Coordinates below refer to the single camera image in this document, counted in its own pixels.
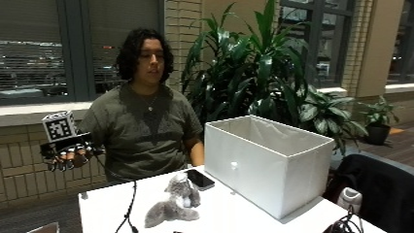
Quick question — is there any black chair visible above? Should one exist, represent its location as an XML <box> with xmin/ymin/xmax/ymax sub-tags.
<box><xmin>323</xmin><ymin>153</ymin><xmax>414</xmax><ymax>233</ymax></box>

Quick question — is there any bundle of black cables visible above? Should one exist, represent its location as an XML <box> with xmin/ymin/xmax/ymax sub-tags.
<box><xmin>321</xmin><ymin>205</ymin><xmax>367</xmax><ymax>233</ymax></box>

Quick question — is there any tall green leafy plant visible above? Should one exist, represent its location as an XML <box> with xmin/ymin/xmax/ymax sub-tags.
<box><xmin>180</xmin><ymin>0</ymin><xmax>313</xmax><ymax>130</ymax></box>

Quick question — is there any variegated leafy plant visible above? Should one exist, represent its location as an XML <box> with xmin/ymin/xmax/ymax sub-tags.
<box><xmin>297</xmin><ymin>84</ymin><xmax>371</xmax><ymax>156</ymax></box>

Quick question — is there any white fabric storage box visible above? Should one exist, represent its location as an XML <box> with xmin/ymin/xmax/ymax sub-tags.
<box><xmin>204</xmin><ymin>115</ymin><xmax>337</xmax><ymax>221</ymax></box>

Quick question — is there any grey plush toy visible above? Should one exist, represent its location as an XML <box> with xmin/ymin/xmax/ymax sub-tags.
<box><xmin>144</xmin><ymin>172</ymin><xmax>203</xmax><ymax>229</ymax></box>

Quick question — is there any white marker cube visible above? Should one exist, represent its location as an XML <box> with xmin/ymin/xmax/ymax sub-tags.
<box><xmin>40</xmin><ymin>110</ymin><xmax>79</xmax><ymax>144</ymax></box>

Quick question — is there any black glove cable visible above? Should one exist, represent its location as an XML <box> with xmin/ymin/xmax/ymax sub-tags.
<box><xmin>92</xmin><ymin>151</ymin><xmax>140</xmax><ymax>233</ymax></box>

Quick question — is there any black smartphone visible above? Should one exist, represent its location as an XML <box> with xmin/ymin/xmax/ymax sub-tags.
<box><xmin>185</xmin><ymin>168</ymin><xmax>216</xmax><ymax>191</ymax></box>

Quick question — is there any thin pendant necklace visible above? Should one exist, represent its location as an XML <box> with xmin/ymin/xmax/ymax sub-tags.
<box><xmin>128</xmin><ymin>84</ymin><xmax>162</xmax><ymax>113</ymax></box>

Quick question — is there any grey chair corner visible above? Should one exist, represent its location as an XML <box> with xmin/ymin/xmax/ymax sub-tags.
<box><xmin>26</xmin><ymin>221</ymin><xmax>62</xmax><ymax>233</ymax></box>

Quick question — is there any white rounded device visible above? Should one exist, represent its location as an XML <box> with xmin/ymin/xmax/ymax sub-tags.
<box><xmin>337</xmin><ymin>186</ymin><xmax>364</xmax><ymax>215</ymax></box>

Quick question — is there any the person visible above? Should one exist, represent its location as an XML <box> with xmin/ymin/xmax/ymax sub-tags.
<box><xmin>76</xmin><ymin>28</ymin><xmax>208</xmax><ymax>184</ymax></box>

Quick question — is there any dark framed window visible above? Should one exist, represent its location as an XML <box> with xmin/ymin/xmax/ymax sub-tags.
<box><xmin>386</xmin><ymin>0</ymin><xmax>414</xmax><ymax>85</ymax></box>
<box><xmin>279</xmin><ymin>0</ymin><xmax>357</xmax><ymax>89</ymax></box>
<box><xmin>0</xmin><ymin>0</ymin><xmax>166</xmax><ymax>107</ymax></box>

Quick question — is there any small potted plant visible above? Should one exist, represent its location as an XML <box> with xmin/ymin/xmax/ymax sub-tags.
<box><xmin>359</xmin><ymin>95</ymin><xmax>401</xmax><ymax>147</ymax></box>

